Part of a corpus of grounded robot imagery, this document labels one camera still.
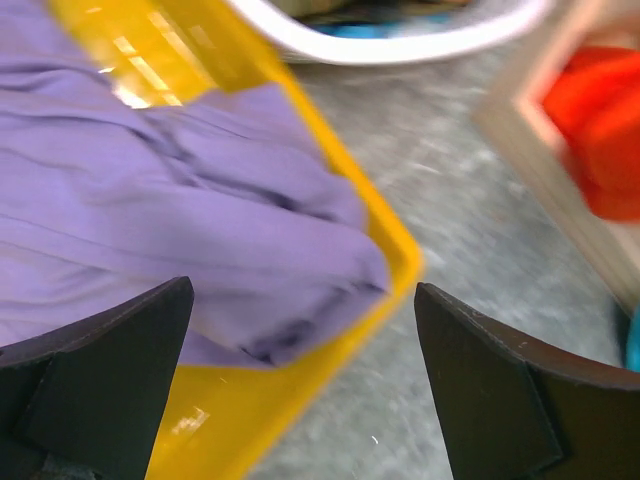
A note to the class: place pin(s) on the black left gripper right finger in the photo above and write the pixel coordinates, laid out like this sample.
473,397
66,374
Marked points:
511,406

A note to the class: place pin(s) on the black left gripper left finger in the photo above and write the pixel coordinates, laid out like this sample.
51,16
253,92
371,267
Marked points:
93,392

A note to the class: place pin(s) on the purple t-shirt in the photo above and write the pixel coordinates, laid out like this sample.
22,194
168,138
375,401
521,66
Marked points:
101,202

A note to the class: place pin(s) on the teal t-shirt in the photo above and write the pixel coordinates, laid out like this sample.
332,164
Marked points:
632,347

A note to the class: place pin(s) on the orange t-shirt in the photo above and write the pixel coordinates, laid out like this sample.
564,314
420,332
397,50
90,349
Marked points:
594,104

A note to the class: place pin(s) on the yellow plastic tray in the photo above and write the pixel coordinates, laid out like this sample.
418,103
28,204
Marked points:
219,422

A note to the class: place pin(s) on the wooden clothes rack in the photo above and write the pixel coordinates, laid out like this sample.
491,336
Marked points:
512,120

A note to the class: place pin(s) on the white perforated basket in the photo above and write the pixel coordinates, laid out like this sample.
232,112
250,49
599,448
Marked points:
483,25

